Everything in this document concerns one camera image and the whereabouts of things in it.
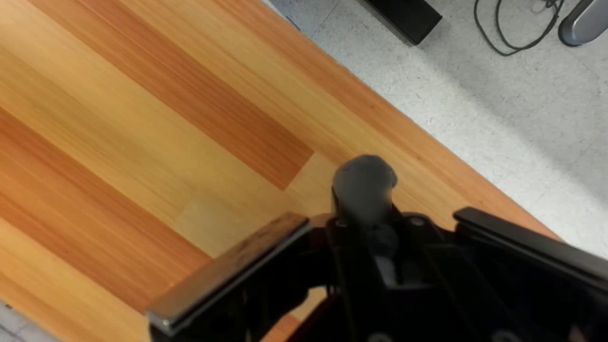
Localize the black cable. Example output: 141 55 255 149
474 0 567 57

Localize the black box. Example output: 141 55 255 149
363 0 445 48

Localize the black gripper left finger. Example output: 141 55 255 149
147 211 339 342

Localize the grey rounded object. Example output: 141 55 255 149
557 0 608 50

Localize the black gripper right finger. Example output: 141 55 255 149
443 206 608 342

